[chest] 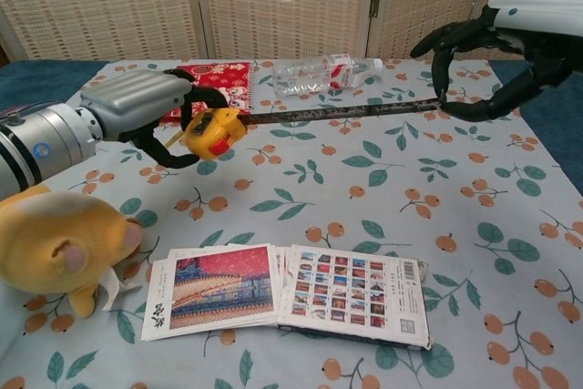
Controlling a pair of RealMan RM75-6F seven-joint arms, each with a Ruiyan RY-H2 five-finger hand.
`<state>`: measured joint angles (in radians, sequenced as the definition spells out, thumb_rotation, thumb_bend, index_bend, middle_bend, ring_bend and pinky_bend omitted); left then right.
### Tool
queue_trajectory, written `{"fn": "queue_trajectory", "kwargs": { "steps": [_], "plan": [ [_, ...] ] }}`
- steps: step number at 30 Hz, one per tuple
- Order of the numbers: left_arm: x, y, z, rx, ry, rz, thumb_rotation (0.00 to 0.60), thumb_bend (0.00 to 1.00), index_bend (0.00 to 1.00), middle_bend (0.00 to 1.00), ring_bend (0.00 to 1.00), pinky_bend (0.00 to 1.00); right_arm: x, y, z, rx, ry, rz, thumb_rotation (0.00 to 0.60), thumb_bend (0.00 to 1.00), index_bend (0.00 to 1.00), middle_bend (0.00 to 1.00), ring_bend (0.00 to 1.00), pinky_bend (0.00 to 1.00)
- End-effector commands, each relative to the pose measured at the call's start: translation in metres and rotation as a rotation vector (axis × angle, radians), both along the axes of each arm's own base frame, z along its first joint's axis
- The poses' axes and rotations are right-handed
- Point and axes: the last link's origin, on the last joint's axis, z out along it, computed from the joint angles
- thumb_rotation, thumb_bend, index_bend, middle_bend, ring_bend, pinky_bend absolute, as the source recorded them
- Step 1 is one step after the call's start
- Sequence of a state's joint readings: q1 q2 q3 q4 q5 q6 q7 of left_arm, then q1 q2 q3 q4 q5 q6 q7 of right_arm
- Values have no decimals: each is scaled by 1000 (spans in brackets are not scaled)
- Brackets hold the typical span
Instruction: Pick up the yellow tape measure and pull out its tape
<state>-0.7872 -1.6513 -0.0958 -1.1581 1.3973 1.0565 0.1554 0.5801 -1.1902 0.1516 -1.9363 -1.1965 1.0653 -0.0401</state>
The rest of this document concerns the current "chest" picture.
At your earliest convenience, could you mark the yellow plush toy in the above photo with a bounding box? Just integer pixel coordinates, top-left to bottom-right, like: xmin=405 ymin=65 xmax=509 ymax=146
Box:
xmin=0 ymin=183 xmax=145 ymax=320

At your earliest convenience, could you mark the clear plastic water bottle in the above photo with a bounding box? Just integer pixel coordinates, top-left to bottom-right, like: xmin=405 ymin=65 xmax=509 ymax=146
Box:
xmin=271 ymin=54 xmax=384 ymax=97

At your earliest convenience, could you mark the postcard box with thumbnail grid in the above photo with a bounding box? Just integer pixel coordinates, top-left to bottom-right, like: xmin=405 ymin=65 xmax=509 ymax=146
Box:
xmin=276 ymin=244 xmax=432 ymax=352

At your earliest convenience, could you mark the postcard stack with red picture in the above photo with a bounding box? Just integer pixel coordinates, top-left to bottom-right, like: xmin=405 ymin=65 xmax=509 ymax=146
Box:
xmin=140 ymin=244 xmax=286 ymax=344

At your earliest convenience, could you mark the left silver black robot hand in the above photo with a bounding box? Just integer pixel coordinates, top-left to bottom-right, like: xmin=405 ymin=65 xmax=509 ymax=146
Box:
xmin=80 ymin=67 xmax=229 ymax=170

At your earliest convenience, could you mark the small yellow toy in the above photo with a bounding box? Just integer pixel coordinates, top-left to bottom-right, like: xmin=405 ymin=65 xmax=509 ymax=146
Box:
xmin=164 ymin=97 xmax=442 ymax=162

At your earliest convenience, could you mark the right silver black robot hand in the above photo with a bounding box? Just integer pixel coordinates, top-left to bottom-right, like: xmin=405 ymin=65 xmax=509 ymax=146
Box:
xmin=409 ymin=0 xmax=583 ymax=124

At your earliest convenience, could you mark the woven folding screen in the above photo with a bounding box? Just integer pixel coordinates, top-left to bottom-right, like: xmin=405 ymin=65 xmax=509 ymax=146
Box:
xmin=0 ymin=0 xmax=583 ymax=62

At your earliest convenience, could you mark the floral pale blue tablecloth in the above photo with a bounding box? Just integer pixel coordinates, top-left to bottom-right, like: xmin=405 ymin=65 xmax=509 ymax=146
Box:
xmin=0 ymin=58 xmax=583 ymax=389

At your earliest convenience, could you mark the red spiral desk calendar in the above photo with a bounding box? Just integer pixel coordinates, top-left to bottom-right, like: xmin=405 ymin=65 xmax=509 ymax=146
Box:
xmin=159 ymin=60 xmax=254 ymax=124

